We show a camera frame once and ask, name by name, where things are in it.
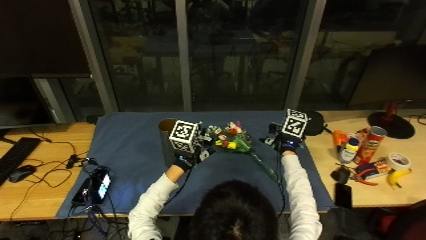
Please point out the white bottle with blue cap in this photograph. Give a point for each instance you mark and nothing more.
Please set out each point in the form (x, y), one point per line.
(348, 150)

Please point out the person's right hand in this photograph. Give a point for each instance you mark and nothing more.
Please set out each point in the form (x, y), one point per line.
(288, 144)

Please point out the grey window frame post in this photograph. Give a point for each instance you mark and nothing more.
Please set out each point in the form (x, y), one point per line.
(183, 56)
(304, 56)
(94, 56)

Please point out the smartphone with lit screen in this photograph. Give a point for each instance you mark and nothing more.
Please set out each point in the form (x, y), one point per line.
(102, 186)

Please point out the black monitor with red stand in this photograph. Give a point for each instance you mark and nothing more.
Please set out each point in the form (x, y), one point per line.
(391, 80)

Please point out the blue table cloth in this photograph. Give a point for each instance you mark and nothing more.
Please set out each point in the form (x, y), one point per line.
(134, 150)

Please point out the black computer mouse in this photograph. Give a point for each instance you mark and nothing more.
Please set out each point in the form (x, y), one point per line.
(22, 173)

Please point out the orange bottle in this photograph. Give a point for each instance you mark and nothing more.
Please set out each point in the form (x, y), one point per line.
(340, 137)

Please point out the blue and red box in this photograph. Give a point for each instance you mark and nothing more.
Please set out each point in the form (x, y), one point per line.
(375, 168)

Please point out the red chips can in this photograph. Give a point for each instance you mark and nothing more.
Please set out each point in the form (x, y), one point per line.
(369, 148)

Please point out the red and black chair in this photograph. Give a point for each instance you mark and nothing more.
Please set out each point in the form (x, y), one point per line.
(400, 223)

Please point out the black keyboard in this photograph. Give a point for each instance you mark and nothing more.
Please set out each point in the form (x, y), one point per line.
(18, 156)

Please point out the black round pouch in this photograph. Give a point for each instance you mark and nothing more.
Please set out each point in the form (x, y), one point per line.
(315, 123)

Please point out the person's left hand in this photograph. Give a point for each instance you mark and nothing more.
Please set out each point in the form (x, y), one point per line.
(192, 159)

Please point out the artificial flower bouquet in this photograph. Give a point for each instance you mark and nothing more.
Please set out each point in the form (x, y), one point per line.
(233, 140)

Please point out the small black pouch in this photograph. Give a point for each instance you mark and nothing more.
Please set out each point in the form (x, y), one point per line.
(341, 174)

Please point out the white tape roll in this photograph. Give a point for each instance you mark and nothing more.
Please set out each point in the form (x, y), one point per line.
(398, 161)

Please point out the white marker cube left glove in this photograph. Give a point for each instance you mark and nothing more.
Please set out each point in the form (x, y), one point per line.
(184, 135)

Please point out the white marker cube right glove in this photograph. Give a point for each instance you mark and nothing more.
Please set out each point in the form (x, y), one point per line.
(295, 124)

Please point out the grey cylindrical vase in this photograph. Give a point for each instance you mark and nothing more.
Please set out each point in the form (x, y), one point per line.
(166, 146)

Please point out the black power bank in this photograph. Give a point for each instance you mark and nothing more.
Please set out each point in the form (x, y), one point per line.
(82, 194)

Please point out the white marker cube glove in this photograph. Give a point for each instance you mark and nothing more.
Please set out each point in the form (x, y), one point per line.
(295, 124)
(184, 135)

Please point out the black smartphone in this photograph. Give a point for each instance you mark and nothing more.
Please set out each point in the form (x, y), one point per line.
(343, 196)

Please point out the yellow banana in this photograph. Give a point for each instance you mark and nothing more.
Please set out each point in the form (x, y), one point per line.
(396, 176)

